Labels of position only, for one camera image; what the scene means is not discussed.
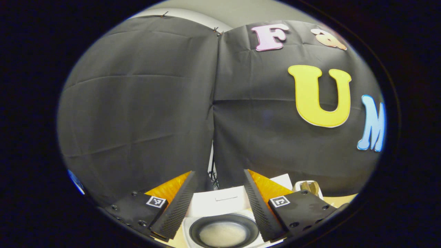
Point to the white toaster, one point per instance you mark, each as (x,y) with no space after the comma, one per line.
(296,186)

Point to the brown toast slice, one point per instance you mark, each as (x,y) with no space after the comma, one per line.
(305,187)
(314,188)

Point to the black backdrop cloth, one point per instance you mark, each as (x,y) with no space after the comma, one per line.
(137,103)

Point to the black tripod stand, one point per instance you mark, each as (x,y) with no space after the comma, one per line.
(213,179)

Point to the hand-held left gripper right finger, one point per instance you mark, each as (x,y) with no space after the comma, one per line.
(262,210)

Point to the white rice cooker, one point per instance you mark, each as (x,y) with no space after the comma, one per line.
(220,206)

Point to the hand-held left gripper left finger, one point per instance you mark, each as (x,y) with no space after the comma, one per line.
(177,210)

